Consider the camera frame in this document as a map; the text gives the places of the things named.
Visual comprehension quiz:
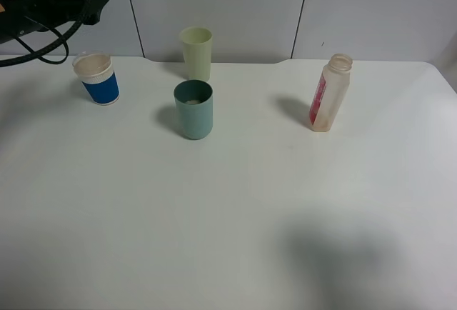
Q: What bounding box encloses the pink label drink bottle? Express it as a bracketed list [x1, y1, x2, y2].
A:
[308, 54, 353, 132]

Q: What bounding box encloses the pale yellow plastic cup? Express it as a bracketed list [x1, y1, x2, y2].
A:
[179, 27, 213, 81]

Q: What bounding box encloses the black left camera cable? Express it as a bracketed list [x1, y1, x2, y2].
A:
[0, 0, 99, 69]

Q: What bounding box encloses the teal plastic cup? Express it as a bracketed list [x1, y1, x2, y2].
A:
[174, 79, 214, 140]

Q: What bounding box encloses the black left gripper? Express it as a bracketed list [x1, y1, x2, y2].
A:
[1, 0, 109, 43]

